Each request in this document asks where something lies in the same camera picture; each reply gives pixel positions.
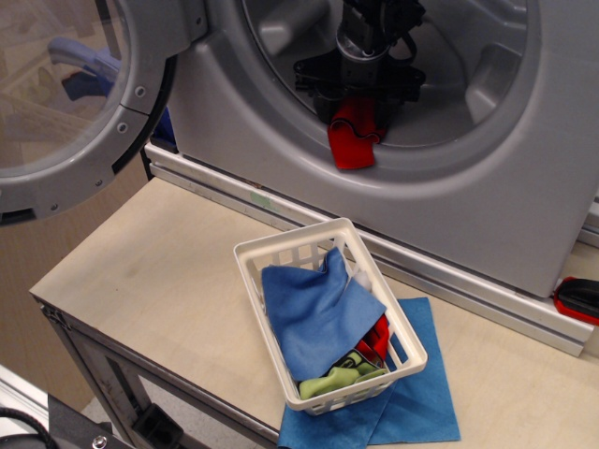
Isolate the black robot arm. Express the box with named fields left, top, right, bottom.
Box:
left=294, top=1, right=426, bottom=127

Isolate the blue paper towel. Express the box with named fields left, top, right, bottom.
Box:
left=277, top=297, right=460, bottom=448

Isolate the aluminium profile rail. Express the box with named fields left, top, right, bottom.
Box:
left=144, top=144, right=598, bottom=356

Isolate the grey round washer door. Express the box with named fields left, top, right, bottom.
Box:
left=1, top=1, right=207, bottom=226

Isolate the blue cloth in basket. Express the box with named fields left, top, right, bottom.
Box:
left=261, top=248, right=386, bottom=382

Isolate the red cloth in basket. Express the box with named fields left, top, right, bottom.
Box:
left=355, top=314, right=389, bottom=366

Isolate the green cloth in basket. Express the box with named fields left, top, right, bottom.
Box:
left=299, top=366, right=388, bottom=400

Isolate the white plastic basket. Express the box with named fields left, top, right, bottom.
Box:
left=234, top=218, right=428, bottom=415

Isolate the red cloth with dark trim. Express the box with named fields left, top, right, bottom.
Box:
left=328, top=96, right=387, bottom=170

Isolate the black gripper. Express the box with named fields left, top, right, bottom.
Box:
left=293, top=50, right=426, bottom=138

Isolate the black base with cable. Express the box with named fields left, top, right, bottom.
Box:
left=1, top=397, right=131, bottom=449

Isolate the grey toy washing machine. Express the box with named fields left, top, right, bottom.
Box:
left=169, top=1, right=598, bottom=297

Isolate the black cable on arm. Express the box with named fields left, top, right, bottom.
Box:
left=390, top=27, right=420, bottom=65

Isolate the red and black clamp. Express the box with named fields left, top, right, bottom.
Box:
left=553, top=277, right=598, bottom=326

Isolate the metal table frame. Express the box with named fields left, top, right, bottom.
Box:
left=40, top=300, right=278, bottom=448

